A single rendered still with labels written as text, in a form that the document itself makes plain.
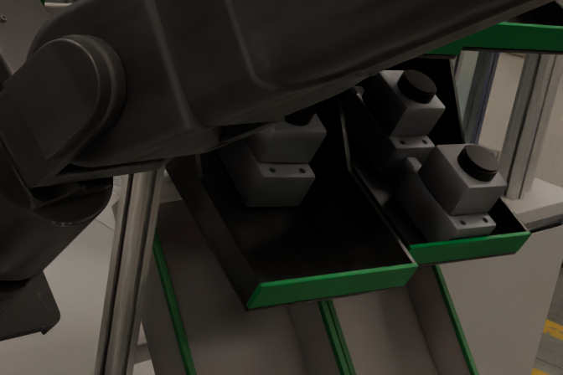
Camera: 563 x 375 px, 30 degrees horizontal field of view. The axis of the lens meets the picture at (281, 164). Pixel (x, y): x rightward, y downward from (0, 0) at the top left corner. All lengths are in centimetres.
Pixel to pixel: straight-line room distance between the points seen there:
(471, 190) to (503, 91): 384
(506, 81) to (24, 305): 413
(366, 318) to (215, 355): 17
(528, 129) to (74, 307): 111
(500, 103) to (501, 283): 248
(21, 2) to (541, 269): 195
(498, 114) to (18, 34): 423
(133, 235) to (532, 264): 165
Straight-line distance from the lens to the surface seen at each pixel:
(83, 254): 152
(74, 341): 128
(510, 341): 233
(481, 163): 76
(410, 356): 90
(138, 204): 68
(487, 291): 214
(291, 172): 70
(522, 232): 82
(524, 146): 216
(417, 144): 82
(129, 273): 70
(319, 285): 65
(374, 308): 90
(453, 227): 76
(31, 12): 44
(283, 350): 80
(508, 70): 457
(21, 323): 51
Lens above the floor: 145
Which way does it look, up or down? 16 degrees down
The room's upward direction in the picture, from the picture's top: 11 degrees clockwise
